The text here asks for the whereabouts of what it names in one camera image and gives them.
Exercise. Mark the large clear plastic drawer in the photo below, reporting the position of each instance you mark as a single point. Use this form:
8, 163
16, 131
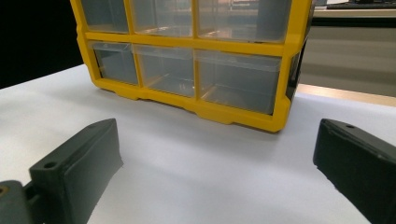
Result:
243, 20
238, 82

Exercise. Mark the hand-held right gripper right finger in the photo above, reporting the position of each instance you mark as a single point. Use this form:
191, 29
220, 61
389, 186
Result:
361, 168

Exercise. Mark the medium clear plastic drawer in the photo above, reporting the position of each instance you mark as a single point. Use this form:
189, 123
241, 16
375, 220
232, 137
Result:
166, 71
162, 17

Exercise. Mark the dark flat keyboard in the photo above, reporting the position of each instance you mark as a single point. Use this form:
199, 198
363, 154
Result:
361, 5

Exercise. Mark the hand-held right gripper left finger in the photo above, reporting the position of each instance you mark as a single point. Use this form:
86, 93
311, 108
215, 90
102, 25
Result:
77, 168

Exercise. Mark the yellow drawer cabinet frame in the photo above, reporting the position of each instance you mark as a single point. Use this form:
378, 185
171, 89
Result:
186, 42

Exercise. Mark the small clear plastic drawer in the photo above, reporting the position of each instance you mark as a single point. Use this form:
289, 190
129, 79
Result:
104, 15
116, 63

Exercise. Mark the beige desk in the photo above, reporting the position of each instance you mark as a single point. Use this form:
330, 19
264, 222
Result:
348, 53

